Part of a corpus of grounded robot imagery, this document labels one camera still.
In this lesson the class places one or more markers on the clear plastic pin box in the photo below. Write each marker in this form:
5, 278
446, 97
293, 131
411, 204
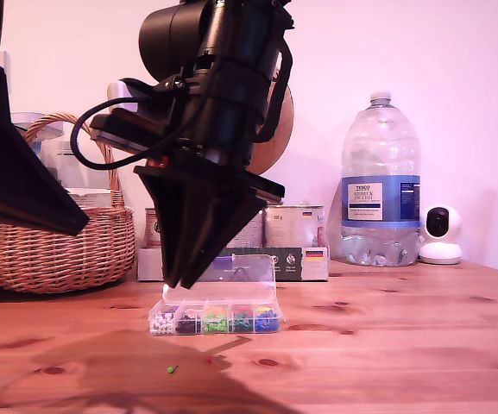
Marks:
214, 321

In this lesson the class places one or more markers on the white cardboard carton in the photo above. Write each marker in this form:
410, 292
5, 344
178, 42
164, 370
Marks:
93, 199

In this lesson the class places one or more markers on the small white round camera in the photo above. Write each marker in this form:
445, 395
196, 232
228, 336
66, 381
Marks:
440, 254

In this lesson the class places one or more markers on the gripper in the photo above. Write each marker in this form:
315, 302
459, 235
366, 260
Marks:
218, 138

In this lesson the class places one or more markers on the green ball-head pin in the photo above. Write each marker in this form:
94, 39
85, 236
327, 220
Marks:
171, 369

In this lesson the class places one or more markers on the clear plastic container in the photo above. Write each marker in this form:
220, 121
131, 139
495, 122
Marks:
48, 142

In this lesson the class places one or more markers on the clear bottle white cap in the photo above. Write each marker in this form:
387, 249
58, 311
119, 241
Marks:
68, 151

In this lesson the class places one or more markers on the white wall light switch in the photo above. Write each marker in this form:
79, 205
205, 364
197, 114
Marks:
8, 64

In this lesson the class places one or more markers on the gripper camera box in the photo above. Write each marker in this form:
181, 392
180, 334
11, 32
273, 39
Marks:
119, 92

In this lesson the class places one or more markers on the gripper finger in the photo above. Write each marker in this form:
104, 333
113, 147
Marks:
11, 172

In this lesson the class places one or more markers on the large clear water bottle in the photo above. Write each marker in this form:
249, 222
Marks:
380, 198

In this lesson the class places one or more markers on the white can flag print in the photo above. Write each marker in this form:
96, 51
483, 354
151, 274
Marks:
294, 228

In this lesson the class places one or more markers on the white can red label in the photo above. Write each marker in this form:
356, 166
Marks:
257, 237

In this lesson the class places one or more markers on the cardboard tray of cans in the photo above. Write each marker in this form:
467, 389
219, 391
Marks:
317, 267

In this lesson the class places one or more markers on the cork globe on stand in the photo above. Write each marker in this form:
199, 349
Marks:
274, 151

